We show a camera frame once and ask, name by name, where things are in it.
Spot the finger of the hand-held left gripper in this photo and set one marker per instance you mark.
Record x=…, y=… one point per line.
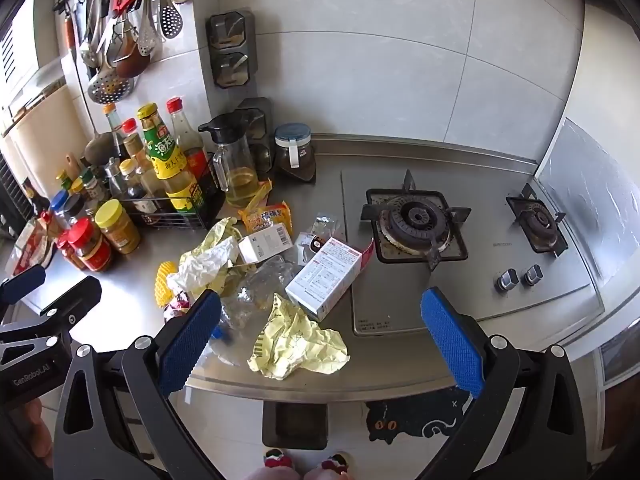
x=75, y=295
x=22, y=282

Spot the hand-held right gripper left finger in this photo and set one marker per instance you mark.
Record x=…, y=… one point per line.
x=190, y=340

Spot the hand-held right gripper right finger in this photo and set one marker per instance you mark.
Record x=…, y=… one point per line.
x=452, y=340

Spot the yellow foam fruit net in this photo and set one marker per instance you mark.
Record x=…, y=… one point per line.
x=165, y=285

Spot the small white box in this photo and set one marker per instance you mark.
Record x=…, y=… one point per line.
x=265, y=242

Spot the red white food packet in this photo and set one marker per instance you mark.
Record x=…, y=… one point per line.
x=27, y=255

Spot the red white candy wrapper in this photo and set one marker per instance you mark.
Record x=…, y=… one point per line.
x=175, y=307

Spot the small red lid chili jar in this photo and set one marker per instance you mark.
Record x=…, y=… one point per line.
x=67, y=252

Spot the large red lid sauce jar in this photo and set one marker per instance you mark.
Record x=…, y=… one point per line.
x=92, y=247

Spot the red spout pouch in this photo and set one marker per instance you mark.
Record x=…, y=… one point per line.
x=47, y=225

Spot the stainless gas hob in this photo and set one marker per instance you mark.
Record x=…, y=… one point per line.
x=400, y=285

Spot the yellow lid peanut butter jar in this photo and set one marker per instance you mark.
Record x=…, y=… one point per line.
x=117, y=227

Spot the crumpled yellow white paper wrapper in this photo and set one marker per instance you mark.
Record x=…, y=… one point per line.
x=210, y=260

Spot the silver hob knob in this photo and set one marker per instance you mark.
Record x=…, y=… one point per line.
x=531, y=275
x=507, y=278

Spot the dark soy sauce bottle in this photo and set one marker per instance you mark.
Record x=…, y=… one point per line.
x=35, y=200

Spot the crushed clear plastic bottle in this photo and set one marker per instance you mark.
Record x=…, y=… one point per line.
x=255, y=285

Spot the black lid jar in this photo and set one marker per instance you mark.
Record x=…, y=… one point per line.
x=75, y=207

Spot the black cat floor mat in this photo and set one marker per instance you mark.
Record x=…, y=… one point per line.
x=415, y=420

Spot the small yellow cap bottle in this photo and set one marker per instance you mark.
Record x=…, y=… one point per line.
x=62, y=180

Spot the green cap spice bottle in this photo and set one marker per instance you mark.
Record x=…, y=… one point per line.
x=90, y=180

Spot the large black burner grate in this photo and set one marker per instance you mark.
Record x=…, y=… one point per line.
x=415, y=220

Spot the yellow cap brown sauce bottle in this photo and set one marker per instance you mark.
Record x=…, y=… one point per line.
x=131, y=180

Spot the steel cap oil bottle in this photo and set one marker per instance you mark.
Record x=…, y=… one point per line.
x=112, y=172

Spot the white red carton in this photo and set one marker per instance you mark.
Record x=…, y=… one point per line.
x=325, y=280

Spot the red patterned slipper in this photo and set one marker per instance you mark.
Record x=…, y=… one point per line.
x=336, y=462
x=274, y=460

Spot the small black burner grate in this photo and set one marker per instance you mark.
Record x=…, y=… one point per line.
x=537, y=220

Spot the orange soap packet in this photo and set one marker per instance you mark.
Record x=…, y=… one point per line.
x=267, y=215

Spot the dark rounded vessel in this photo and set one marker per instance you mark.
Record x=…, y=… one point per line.
x=100, y=147

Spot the black white small packet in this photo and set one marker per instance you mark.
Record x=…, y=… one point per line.
x=307, y=246

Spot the yellow plastic wrapper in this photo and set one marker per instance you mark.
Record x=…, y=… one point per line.
x=257, y=195

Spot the large yellow green label bottle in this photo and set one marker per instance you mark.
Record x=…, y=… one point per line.
x=167, y=160

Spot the red cap bottle tan label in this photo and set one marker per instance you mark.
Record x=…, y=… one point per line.
x=132, y=135

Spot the cream cabinet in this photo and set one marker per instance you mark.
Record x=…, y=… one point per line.
x=35, y=110

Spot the clear plastic packaging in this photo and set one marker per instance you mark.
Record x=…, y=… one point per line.
x=322, y=224

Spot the glass oil jug black lid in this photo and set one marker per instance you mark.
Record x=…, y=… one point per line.
x=235, y=170

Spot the dark bottle orange cap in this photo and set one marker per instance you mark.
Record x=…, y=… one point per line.
x=111, y=120

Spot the clear bottle red cap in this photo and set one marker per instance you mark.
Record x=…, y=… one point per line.
x=187, y=140

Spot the foil splash guard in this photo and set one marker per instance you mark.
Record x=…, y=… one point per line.
x=585, y=200

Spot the steel perforated skimmer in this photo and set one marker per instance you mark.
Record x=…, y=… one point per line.
x=107, y=85

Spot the blue lid glass jar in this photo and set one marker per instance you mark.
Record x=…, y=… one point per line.
x=292, y=147

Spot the brown ladle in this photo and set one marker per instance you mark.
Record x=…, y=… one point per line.
x=132, y=57

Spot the steel ladle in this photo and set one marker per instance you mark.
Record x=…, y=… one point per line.
x=90, y=35

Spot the steel slotted spatula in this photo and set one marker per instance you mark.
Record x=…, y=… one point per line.
x=146, y=35

